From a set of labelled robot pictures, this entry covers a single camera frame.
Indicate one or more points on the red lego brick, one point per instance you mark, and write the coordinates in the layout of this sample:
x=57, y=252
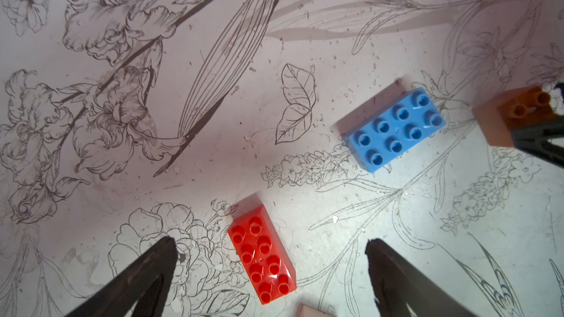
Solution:
x=263, y=255

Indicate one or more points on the white lego brick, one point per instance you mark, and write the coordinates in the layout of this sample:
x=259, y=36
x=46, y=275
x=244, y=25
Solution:
x=308, y=311

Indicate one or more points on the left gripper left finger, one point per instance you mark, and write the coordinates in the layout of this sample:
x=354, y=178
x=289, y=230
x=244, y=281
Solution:
x=141, y=288

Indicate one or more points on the brown lego brick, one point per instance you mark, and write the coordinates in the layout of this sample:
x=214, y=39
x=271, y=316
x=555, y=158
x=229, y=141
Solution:
x=511, y=110

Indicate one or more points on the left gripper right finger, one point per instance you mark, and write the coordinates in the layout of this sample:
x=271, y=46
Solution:
x=400, y=289

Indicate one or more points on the blue lego brick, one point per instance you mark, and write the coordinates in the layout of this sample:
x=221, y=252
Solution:
x=396, y=128

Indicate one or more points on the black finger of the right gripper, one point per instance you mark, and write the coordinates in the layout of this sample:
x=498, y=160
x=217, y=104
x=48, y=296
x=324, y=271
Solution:
x=536, y=140

